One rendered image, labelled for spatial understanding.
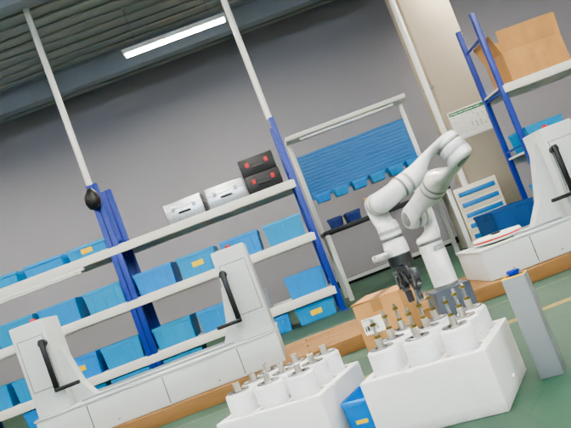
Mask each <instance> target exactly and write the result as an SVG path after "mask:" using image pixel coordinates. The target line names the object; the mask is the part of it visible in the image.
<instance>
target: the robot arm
mask: <svg viewBox="0 0 571 428"><path fill-rule="evenodd" d="M471 153H472V148H471V146H470V145H469V144H468V143H467V142H466V141H465V140H464V139H463V138H462V137H461V136H460V135H459V134H458V133H457V132H455V131H454V130H450V131H447V132H446V133H444V134H442V135H441V136H440V137H439V138H438V139H437V140H436V141H435V142H434V143H433V144H431V145H430V146H429V147H428V148H427V149H426V150H425V151H424V152H423V153H422V154H421V155H420V156H419V157H418V158H417V159H416V160H415V161H414V162H413V163H412V164H411V165H410V166H409V167H407V168H406V169H405V170H404V171H402V172H401V173H400V174H399V175H398V176H396V177H395V178H393V179H392V180H391V181H390V182H389V183H388V184H387V185H386V186H384V187H383V188H382V189H380V190H378V191H377V192H375V193H374V194H372V195H370V196H369V197H368V198H367V199H366V201H365V209H366V212H367V214H368V216H369V218H370V220H371V221H372V223H373V224H374V226H375V227H376V229H377V232H378V234H379V236H380V239H381V242H382V246H383V250H384V253H382V254H380V255H377V256H373V257H372V261H373V263H376V262H381V261H385V260H388V263H389V265H390V268H396V272H394V273H393V276H394V278H395V280H396V282H397V285H398V287H399V289H400V290H402V291H404V293H405V295H406V298H407V301H408V302H413V301H414V300H415V297H414V296H413V293H412V291H411V290H410V285H411V287H412V288H413V290H414V292H415V295H416V299H417V300H418V301H423V300H424V299H425V297H424V295H423V293H422V291H421V286H422V285H423V283H422V280H421V275H420V273H419V270H418V267H412V266H411V265H410V262H412V261H413V257H412V255H411V252H410V248H409V246H408V244H407V242H406V240H405V238H404V236H403V234H402V231H401V228H400V226H399V223H398V222H397V221H396V220H395V219H393V218H392V217H391V215H390V213H389V210H391V209H392V208H393V207H394V206H396V205H397V204H398V203H399V202H400V201H401V200H402V199H403V198H404V197H406V196H407V195H409V194H410V193H412V192H413V191H414V190H415V189H416V191H415V193H414V195H413V196H412V198H411V199H410V201H409V202H408V203H407V205H406V206H405V207H404V209H403V210H402V215H401V217H402V222H403V224H404V225H405V227H407V228H408V229H417V228H420V227H424V232H423V234H422V235H421V237H420V238H418V239H417V241H416V243H417V246H418V248H419V251H420V253H421V256H422V259H423V261H424V263H425V265H426V268H427V271H428V273H429V276H430V279H431V281H432V284H433V287H434V289H435V290H442V289H445V288H448V287H450V286H452V285H455V284H458V283H459V281H458V278H457V277H456V274H455V270H454V268H453V266H452V263H451V261H450V259H449V255H448V252H447V250H446V248H445V246H444V242H443V240H442V238H441V235H440V230H439V227H438V223H437V220H436V217H435V215H434V212H433V209H432V206H433V205H434V204H436V203H437V202H438V201H439V200H440V199H441V198H442V197H443V196H444V194H445V192H446V191H447V189H448V187H449V186H450V184H451V182H452V180H453V179H454V177H455V175H456V174H457V172H458V171H459V170H460V169H461V168H462V167H463V165H464V164H465V163H466V161H467V160H468V158H469V157H470V155H471ZM436 154H438V155H439V156H440V157H441V158H442V159H443V160H444V161H445V162H446V163H447V165H448V166H446V167H440V168H434V169H432V170H430V171H428V172H427V173H426V171H427V167H428V164H429V162H430V160H431V159H432V158H433V157H434V156H435V155H436ZM418 279H419V281H418ZM413 283H414V284H413Z"/></svg>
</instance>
